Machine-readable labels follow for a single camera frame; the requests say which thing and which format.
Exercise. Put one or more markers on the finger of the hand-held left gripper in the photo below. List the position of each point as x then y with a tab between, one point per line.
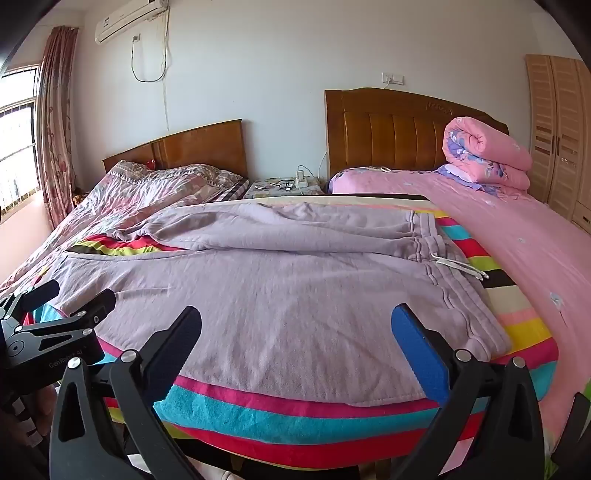
94	309
39	295

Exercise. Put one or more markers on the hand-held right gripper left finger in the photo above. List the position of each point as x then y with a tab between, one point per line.
178	337

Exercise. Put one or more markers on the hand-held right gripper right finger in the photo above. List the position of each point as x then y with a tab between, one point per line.
415	350

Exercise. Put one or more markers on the lilac pants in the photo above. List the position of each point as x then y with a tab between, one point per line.
277	300

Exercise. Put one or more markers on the brown plush toy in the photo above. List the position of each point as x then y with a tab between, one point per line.
77	199

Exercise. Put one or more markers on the pink patterned quilt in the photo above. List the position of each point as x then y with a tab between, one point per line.
115	203

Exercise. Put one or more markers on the colourful striped blanket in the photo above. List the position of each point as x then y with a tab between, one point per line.
277	420

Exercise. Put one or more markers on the barred window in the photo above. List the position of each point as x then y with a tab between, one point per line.
18	147

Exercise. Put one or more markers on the pink bed sheet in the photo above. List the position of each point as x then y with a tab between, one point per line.
531	249

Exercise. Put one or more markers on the pink floral curtain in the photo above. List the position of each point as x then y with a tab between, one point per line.
57	129

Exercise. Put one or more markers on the nightstand with floral cover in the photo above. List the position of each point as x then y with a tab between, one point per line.
263	190

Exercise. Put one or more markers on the lilac floral pillow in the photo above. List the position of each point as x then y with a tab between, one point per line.
457	177

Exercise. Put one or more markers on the black eyeglasses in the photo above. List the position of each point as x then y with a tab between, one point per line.
284	185

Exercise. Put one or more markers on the plain wooden headboard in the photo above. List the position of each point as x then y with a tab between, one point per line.
198	145

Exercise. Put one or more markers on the white power strip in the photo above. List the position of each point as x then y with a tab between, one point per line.
301	179

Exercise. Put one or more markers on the rolled pink floral quilt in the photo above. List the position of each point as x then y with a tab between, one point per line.
489	147

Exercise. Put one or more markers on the panelled wooden headboard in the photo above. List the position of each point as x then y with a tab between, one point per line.
388	134

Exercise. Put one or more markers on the light wooden wardrobe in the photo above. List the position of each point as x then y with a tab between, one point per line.
558	134

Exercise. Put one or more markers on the white air conditioner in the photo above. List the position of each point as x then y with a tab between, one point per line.
129	21

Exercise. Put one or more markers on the white wall socket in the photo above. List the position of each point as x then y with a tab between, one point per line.
393	78

